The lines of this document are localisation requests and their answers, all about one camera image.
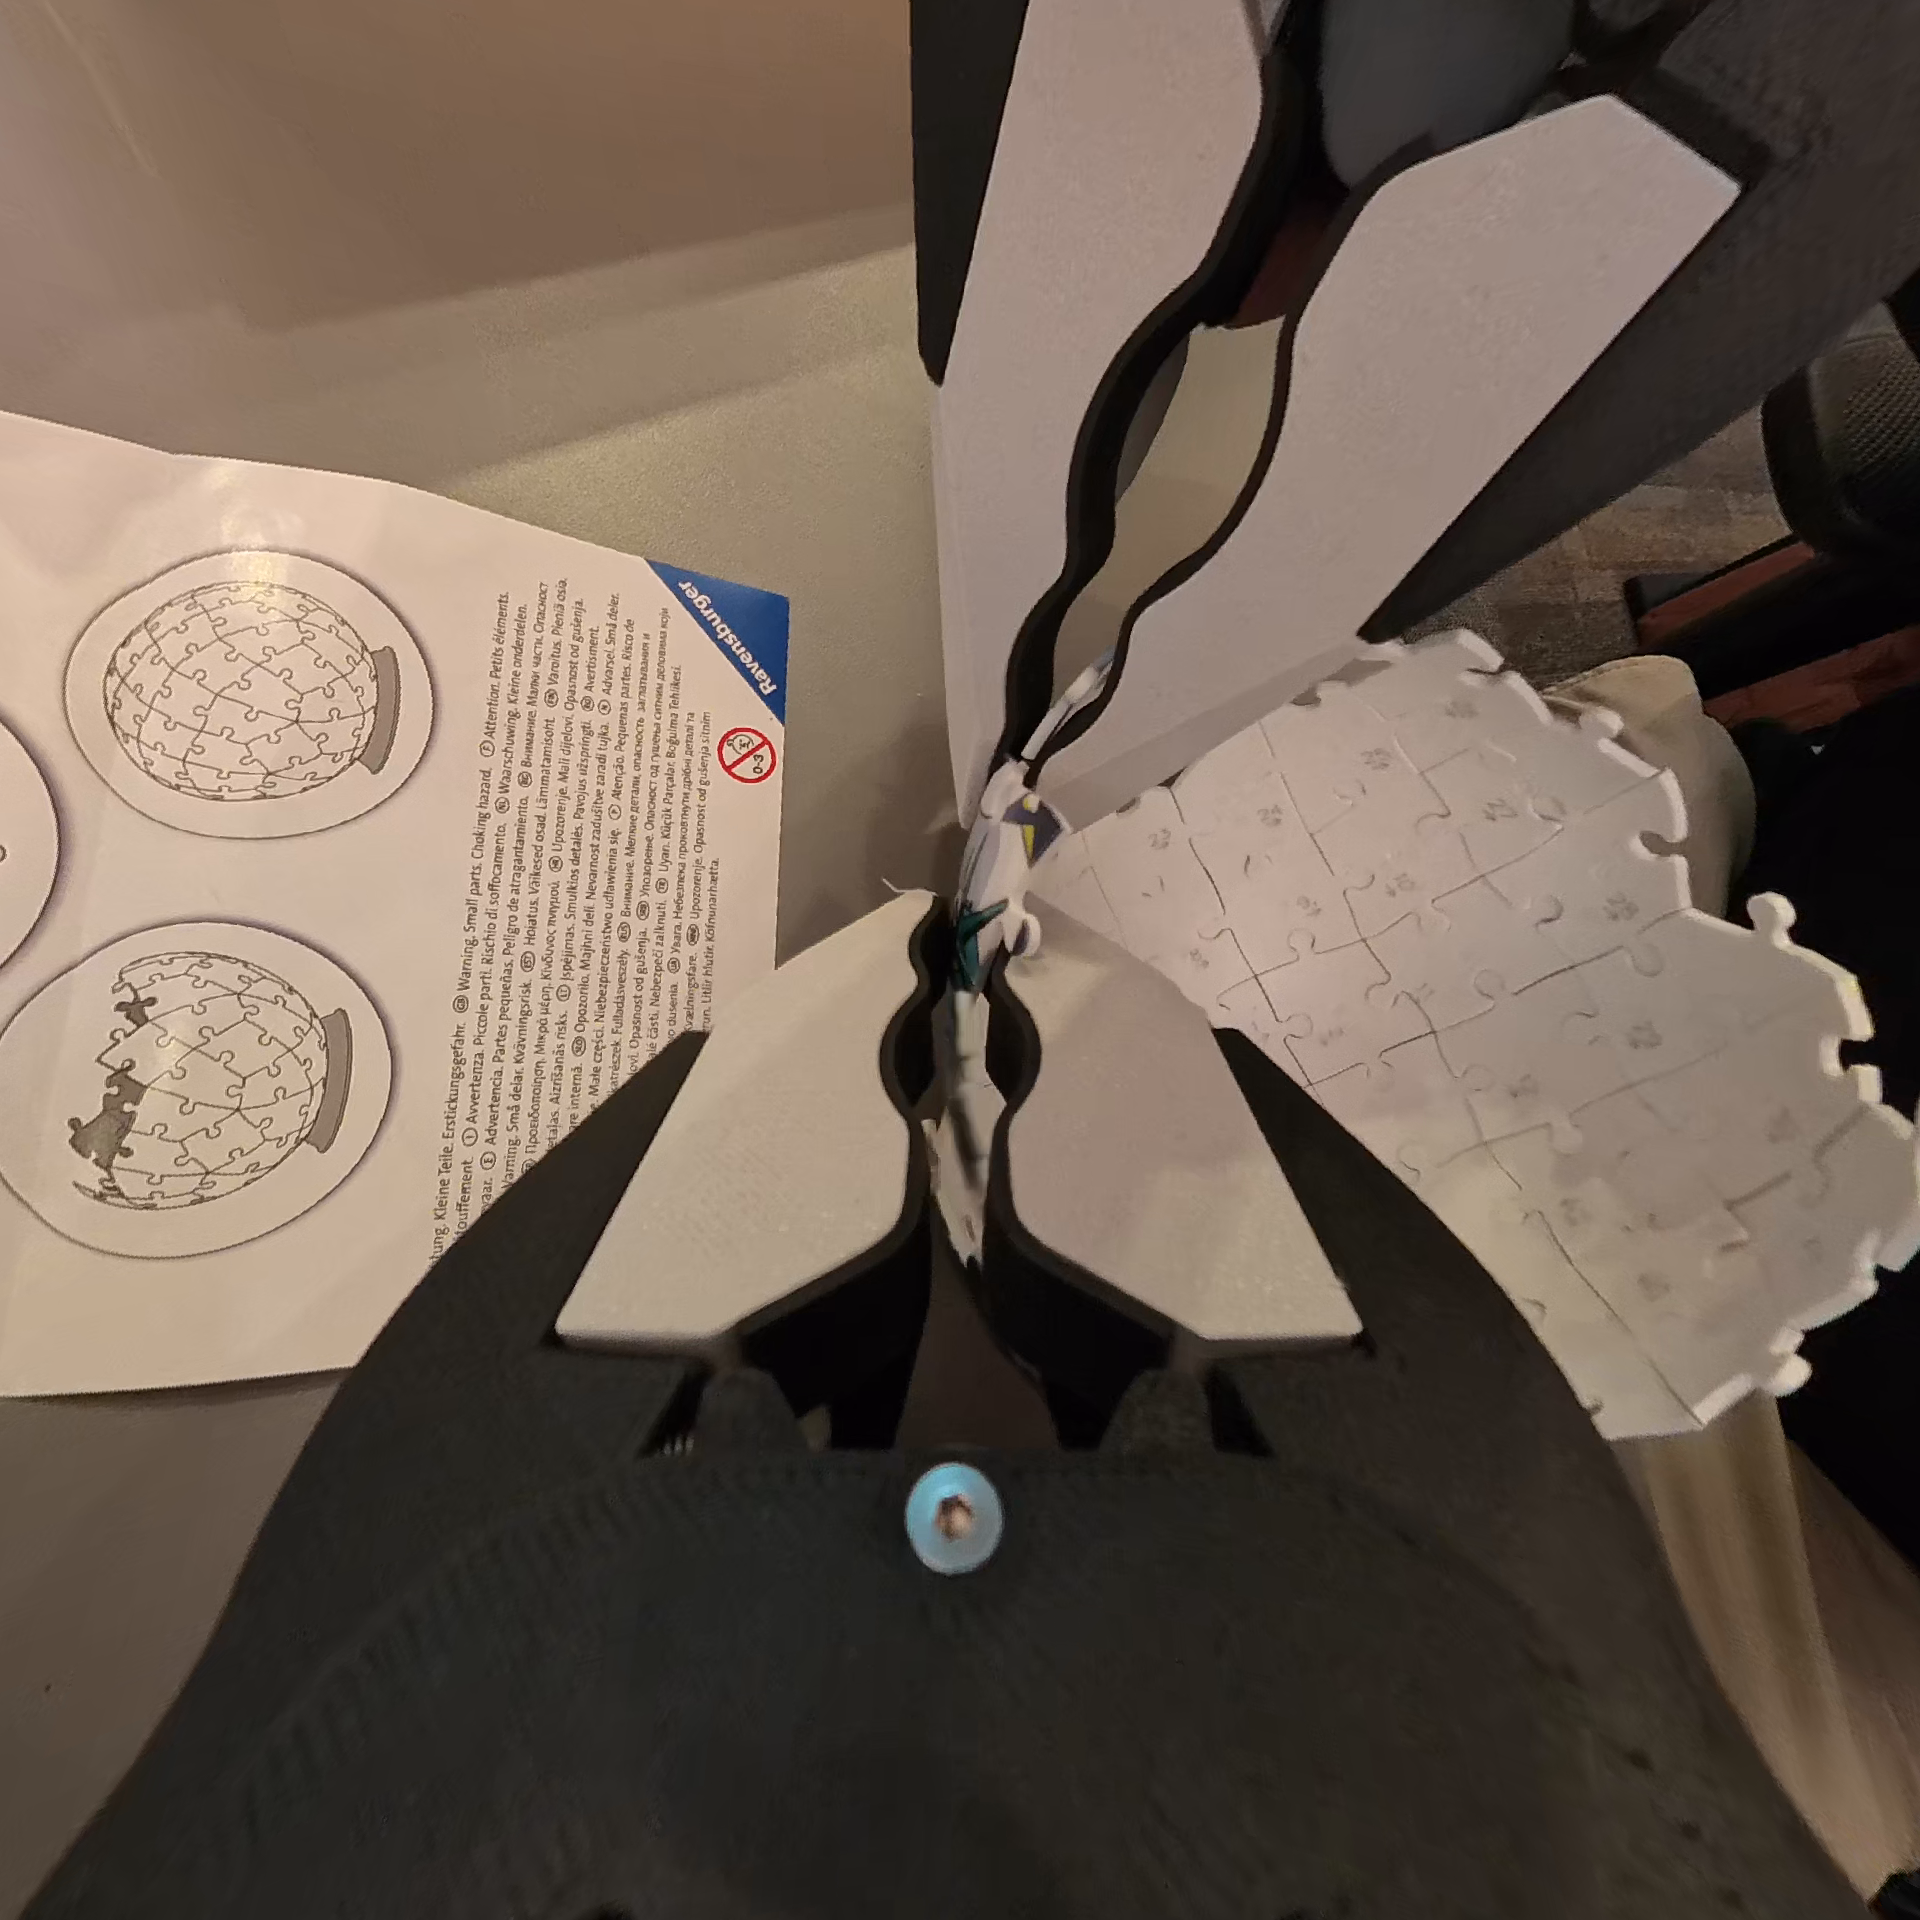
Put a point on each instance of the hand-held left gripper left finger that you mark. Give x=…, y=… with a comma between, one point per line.
x=751, y=1171

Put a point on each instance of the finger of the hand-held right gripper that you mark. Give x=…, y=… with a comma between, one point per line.
x=1067, y=301
x=1426, y=452

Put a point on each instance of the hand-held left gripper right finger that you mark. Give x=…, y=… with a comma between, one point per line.
x=1172, y=1184

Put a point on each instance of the partly built puzzle ball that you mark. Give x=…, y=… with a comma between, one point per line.
x=1501, y=974

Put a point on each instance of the black mesh office chair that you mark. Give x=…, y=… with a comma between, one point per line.
x=1853, y=435

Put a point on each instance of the white instruction leaflet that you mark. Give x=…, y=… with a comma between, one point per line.
x=571, y=901

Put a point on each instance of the person's tan trousers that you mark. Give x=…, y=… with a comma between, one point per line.
x=1801, y=1652

